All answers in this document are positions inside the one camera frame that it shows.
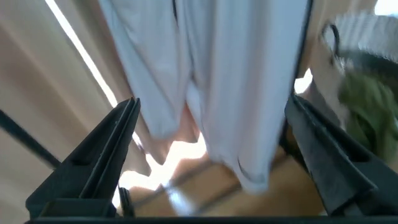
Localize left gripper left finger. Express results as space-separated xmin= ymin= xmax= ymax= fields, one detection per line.
xmin=24 ymin=97 xmax=141 ymax=218

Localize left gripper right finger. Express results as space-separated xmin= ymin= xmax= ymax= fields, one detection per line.
xmin=285 ymin=93 xmax=398 ymax=217

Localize beige curtain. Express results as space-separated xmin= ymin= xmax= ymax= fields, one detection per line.
xmin=0 ymin=0 xmax=379 ymax=218

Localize green garment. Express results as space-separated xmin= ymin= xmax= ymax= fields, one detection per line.
xmin=337 ymin=73 xmax=398 ymax=164

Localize pale grey shorts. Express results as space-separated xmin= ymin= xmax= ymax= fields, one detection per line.
xmin=98 ymin=0 xmax=312 ymax=195

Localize black clothes rack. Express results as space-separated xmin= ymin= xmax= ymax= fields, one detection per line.
xmin=0 ymin=0 xmax=315 ymax=218

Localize white laundry basket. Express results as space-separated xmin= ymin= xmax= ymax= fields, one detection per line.
xmin=310 ymin=11 xmax=398 ymax=131

